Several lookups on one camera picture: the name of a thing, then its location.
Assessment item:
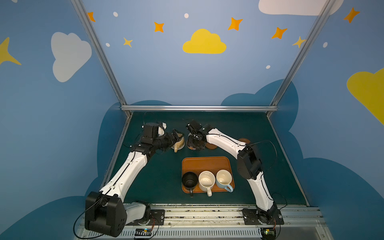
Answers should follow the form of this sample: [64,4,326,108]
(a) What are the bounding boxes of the cream yellow mug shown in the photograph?
[172,137,185,153]

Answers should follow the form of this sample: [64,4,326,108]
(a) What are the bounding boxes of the brown wooden coaster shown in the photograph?
[206,143,218,150]
[239,138,251,145]

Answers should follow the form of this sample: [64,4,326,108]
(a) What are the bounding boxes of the black mug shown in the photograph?
[182,172,199,198]

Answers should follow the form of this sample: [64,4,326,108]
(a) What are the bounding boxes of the white mug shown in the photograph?
[199,171,216,197]

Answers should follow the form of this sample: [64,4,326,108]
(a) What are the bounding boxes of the light blue mug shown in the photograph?
[216,170,234,193]

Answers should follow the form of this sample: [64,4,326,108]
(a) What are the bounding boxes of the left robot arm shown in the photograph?
[84,123,184,237]

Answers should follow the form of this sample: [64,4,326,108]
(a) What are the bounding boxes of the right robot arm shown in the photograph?
[186,120,284,225]

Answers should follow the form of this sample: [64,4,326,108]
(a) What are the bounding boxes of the orange serving tray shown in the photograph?
[182,157,235,189]

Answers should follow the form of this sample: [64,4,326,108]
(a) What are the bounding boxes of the left controller board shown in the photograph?
[134,228,153,239]

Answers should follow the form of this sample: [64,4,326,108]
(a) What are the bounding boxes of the controller board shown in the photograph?
[261,228,277,240]
[134,228,153,239]

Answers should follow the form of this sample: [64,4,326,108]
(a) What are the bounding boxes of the right controller board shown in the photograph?
[261,228,277,240]

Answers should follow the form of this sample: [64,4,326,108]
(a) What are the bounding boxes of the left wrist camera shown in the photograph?
[158,123,167,137]

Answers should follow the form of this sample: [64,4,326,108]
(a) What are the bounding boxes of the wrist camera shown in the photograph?
[186,120,203,135]
[158,123,167,137]

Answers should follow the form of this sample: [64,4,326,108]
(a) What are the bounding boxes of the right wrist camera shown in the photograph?
[186,120,203,135]

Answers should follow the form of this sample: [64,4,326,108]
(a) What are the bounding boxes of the aluminium frame back bar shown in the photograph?
[121,105,278,112]

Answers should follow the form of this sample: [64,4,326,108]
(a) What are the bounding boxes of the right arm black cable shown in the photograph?
[209,133,278,173]

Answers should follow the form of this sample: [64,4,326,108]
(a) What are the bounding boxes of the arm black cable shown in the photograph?
[209,133,278,173]
[72,112,160,240]

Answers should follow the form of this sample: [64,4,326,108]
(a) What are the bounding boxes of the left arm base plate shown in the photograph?
[126,209,165,226]

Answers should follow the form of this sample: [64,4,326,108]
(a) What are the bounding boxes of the aluminium front rail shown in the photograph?
[73,203,334,240]

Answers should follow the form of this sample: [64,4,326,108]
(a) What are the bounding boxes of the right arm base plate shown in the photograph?
[242,208,285,225]

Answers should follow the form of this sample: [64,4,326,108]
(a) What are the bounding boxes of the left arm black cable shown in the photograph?
[72,112,160,240]

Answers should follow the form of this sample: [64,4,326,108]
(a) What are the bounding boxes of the aluminium frame left post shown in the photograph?
[71,0,127,107]

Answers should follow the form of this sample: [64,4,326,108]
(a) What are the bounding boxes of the aluminium frame post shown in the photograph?
[71,0,127,107]
[266,0,336,118]

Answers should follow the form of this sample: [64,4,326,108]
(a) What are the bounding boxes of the aluminium frame right post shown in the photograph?
[266,0,336,118]

